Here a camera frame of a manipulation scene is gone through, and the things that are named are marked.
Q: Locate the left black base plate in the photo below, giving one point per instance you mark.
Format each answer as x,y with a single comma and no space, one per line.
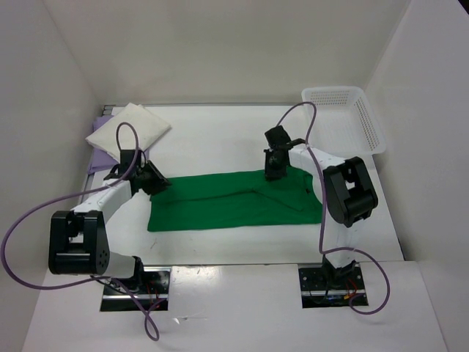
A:
150,289

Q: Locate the cream white t-shirt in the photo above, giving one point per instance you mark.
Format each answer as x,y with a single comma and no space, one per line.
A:
149,128

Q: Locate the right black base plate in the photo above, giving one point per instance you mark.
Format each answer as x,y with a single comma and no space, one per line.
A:
317,293

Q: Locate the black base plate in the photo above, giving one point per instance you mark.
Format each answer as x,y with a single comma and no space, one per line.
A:
317,293
150,289

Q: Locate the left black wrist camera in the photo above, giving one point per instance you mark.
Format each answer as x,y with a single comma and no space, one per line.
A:
126,157

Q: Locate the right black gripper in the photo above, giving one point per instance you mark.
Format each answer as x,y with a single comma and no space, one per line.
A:
275,171

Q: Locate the white plastic basket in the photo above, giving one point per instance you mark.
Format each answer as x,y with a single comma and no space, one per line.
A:
345,124

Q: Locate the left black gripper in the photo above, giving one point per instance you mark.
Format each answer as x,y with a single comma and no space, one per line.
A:
155,177

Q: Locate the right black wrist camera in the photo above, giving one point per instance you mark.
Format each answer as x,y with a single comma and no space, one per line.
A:
277,137

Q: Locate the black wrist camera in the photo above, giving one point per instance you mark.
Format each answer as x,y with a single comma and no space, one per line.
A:
126,157
277,137

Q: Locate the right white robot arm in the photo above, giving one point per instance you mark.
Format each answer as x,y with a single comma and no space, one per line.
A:
346,192

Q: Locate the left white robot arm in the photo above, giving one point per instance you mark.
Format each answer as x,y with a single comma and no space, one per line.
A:
78,239

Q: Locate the purple t-shirt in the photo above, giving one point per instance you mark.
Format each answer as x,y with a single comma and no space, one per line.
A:
100,160

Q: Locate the green t-shirt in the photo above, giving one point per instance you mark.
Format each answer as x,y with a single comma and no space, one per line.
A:
235,199

